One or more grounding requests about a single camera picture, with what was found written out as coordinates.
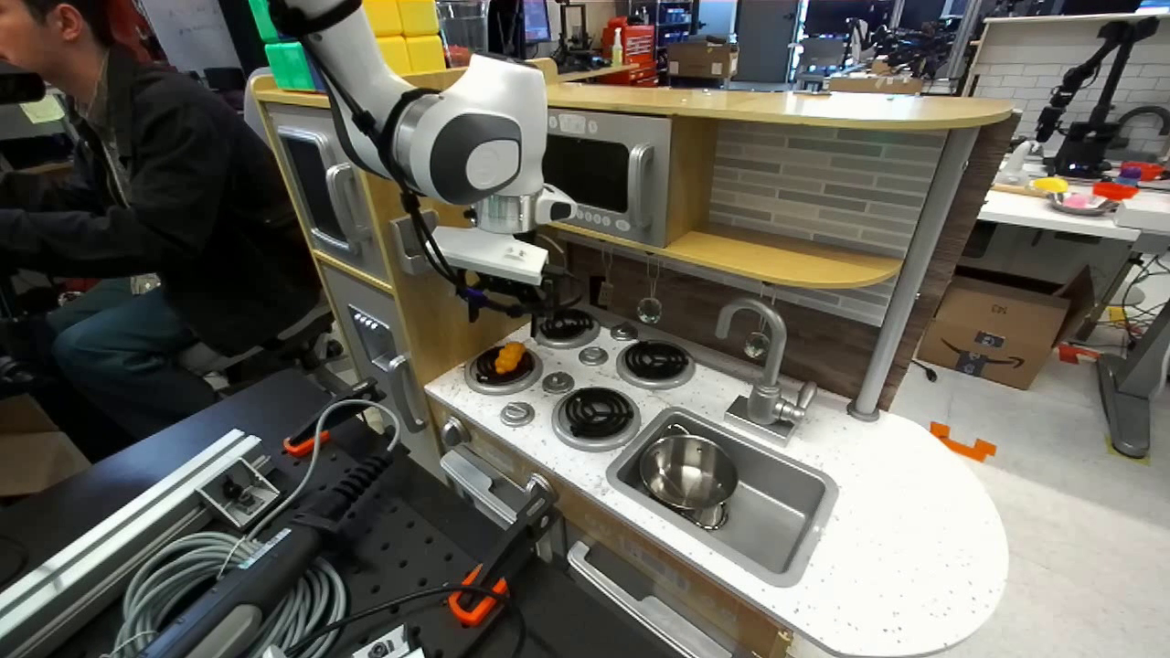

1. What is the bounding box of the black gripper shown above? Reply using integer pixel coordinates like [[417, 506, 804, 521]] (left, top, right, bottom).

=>
[[455, 266, 576, 327]]

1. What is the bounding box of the orange toy fruit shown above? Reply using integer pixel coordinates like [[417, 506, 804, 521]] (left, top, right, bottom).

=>
[[491, 342, 528, 382]]

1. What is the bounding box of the black coil stove burner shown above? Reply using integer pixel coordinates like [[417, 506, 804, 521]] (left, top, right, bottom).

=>
[[552, 384, 643, 454], [463, 342, 547, 399], [528, 306, 601, 350], [612, 338, 699, 393]]

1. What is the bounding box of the silver metal pot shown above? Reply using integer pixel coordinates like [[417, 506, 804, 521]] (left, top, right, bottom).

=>
[[633, 427, 742, 529]]

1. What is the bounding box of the grey oven door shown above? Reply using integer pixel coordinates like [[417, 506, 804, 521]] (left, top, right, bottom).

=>
[[319, 266, 430, 477]]

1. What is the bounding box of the grey toy microwave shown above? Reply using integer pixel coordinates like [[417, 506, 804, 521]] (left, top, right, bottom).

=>
[[538, 108, 676, 250]]

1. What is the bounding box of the grey windowed cabinet door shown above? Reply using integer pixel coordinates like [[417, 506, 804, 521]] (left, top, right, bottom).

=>
[[261, 108, 374, 266]]

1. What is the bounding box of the grey toy faucet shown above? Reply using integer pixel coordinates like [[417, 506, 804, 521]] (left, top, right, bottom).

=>
[[711, 298, 820, 439]]

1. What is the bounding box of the yellow toy block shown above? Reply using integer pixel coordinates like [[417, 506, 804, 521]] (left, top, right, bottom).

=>
[[360, 0, 452, 82]]

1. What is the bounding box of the grey sink basin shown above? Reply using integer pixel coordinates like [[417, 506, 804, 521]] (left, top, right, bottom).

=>
[[601, 406, 845, 593]]

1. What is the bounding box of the person in dark jacket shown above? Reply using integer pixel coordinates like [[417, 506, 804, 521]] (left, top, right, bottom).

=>
[[0, 0, 328, 456]]

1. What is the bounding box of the wooden toy kitchen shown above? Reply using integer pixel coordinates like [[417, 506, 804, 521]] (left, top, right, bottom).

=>
[[241, 50, 1022, 658]]

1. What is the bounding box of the large printed cardboard box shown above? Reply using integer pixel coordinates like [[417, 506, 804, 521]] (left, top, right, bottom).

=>
[[916, 266, 1098, 395]]

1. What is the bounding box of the white side table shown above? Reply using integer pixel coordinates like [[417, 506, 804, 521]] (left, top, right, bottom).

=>
[[972, 178, 1170, 250]]

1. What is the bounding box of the pink bowl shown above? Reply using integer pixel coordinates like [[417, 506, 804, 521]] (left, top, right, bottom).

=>
[[1050, 178, 1107, 219]]

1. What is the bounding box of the black articulated stand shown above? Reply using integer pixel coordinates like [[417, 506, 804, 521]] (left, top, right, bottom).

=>
[[1029, 16, 1170, 183]]

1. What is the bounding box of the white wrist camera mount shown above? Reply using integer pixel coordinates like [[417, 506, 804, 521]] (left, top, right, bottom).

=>
[[428, 223, 552, 293]]

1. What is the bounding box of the hanging metal ring utensil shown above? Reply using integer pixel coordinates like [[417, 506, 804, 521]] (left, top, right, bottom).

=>
[[633, 270, 670, 328]]

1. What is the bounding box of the orange handled clamp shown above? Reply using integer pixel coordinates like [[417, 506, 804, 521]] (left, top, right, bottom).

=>
[[441, 484, 565, 633], [276, 424, 337, 466]]

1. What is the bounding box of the grey cable coil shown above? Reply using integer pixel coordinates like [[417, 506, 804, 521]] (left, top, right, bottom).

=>
[[105, 528, 355, 658]]

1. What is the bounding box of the orange plastic bracket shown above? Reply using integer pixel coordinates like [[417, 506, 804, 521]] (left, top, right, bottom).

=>
[[926, 417, 1001, 466]]

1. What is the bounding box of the aluminium extrusion rail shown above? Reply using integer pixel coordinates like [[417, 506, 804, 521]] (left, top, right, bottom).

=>
[[0, 424, 283, 658]]

